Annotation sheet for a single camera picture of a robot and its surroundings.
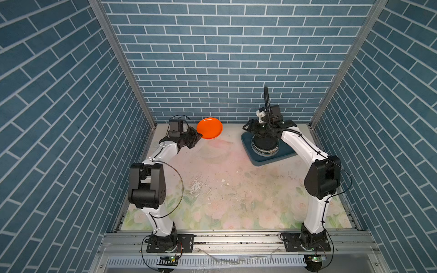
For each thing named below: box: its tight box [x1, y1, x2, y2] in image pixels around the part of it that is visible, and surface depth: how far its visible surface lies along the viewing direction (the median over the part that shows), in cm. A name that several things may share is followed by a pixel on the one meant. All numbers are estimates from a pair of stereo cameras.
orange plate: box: [196, 117, 224, 140], surface depth 98 cm
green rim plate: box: [250, 145, 280, 158], surface depth 104 cm
